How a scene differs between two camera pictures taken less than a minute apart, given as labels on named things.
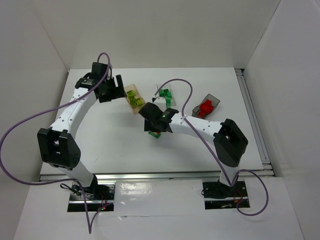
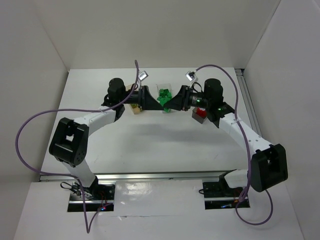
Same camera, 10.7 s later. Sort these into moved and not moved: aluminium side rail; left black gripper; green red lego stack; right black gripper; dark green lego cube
Moved: left black gripper; right black gripper; green red lego stack
Not moved: dark green lego cube; aluminium side rail
